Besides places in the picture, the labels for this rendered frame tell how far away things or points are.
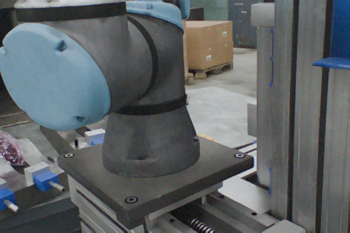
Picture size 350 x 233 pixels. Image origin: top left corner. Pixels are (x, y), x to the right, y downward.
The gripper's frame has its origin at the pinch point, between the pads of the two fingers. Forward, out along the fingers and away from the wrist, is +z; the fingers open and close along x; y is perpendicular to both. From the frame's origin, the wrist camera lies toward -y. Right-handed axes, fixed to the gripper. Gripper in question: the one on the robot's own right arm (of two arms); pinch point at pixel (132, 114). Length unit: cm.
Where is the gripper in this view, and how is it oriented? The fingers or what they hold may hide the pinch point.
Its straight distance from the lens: 115.1
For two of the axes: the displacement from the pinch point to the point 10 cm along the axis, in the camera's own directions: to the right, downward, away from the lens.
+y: 4.7, 0.9, -8.8
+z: 0.1, 9.9, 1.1
